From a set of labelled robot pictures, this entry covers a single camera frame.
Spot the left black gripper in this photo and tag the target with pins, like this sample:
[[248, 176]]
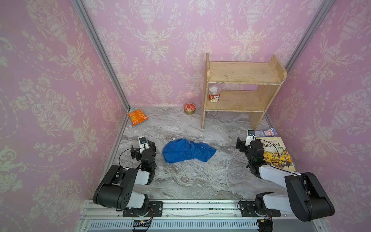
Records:
[[135, 153]]

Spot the right aluminium corner post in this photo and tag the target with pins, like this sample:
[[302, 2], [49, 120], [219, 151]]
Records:
[[293, 47]]

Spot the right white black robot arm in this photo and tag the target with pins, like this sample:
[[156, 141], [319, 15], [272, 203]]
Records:
[[305, 197]]

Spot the aluminium corner post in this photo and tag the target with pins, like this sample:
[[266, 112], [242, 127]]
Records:
[[94, 37], [293, 47]]

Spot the orange snack bag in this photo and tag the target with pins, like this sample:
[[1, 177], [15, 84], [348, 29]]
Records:
[[137, 117]]

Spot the colourful sunflower magazine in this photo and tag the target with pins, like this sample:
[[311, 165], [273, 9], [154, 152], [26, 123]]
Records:
[[266, 133]]

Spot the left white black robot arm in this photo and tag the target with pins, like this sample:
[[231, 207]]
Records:
[[116, 188]]

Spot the left aluminium corner post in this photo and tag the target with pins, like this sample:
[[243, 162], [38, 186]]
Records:
[[94, 37]]

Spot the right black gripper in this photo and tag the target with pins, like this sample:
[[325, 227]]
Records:
[[241, 144]]

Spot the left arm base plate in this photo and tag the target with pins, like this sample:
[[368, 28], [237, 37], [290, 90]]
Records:
[[149, 209]]

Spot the wooden two-tier shelf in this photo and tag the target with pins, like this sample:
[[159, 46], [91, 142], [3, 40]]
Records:
[[255, 86]]

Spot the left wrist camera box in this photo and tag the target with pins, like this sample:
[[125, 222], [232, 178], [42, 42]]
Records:
[[143, 144]]

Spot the yellow history picture book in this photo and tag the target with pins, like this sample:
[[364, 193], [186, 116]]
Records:
[[276, 153]]

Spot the blue cloth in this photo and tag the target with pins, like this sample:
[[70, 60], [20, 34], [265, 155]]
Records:
[[182, 150]]

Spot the white red cup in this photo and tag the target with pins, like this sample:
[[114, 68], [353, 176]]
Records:
[[214, 93]]

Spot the aluminium front rail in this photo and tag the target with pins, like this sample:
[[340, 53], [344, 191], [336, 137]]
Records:
[[194, 216]]

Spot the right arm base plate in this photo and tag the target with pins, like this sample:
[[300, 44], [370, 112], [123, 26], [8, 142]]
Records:
[[249, 209]]

